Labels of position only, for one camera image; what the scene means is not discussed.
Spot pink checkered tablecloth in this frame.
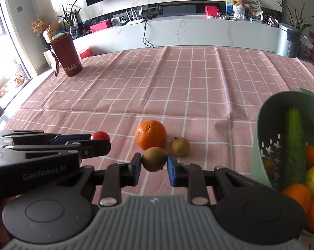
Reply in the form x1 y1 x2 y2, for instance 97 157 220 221
3 45 314 206

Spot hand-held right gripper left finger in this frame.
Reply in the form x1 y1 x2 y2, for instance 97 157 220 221
22 152 142 207

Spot white router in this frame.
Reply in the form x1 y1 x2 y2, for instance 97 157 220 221
125 9 144 26

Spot dark red tumbler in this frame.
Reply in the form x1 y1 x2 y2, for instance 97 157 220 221
48 32 83 78

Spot white plastic bag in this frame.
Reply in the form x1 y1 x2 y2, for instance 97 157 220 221
300 36 314 59

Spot green plastic colander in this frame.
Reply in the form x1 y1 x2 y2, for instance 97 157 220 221
251 88 314 250

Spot round paper fan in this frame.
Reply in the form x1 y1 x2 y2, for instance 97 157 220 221
247 0 263 16

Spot grey metal trash can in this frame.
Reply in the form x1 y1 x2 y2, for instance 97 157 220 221
275 23 301 58

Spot white marble television cabinet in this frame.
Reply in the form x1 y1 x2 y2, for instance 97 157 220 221
42 14 280 71

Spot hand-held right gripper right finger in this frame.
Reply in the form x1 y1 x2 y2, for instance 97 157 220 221
167 153 271 205

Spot blue picture card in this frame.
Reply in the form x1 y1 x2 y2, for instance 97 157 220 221
225 0 236 16

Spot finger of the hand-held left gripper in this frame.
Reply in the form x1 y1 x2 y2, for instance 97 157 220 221
44 133 92 145
66 139 112 162

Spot red square box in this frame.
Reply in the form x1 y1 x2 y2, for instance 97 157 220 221
204 5 219 19

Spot green orchid plant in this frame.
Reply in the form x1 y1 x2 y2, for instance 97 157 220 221
60 0 81 38

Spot black cables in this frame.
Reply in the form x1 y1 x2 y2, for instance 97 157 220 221
143 18 157 49

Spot long pink-red box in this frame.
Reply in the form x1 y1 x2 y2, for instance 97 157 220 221
89 19 113 33

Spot white knitted vase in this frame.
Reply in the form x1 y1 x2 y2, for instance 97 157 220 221
232 5 246 20

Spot small red tomato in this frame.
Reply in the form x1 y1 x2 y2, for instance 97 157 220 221
91 131 111 143

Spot green cucumber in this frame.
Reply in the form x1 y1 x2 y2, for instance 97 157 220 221
281 107 307 185

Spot red gift boxes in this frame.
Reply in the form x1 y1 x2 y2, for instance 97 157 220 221
77 45 91 59

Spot small brown fruit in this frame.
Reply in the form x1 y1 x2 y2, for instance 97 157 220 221
263 159 277 178
142 146 168 172
169 137 191 157

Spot tall leafy potted plant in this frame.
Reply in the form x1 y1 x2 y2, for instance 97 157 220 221
275 0 314 32

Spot dried yellow flowers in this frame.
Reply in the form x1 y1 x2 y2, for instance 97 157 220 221
30 16 49 34

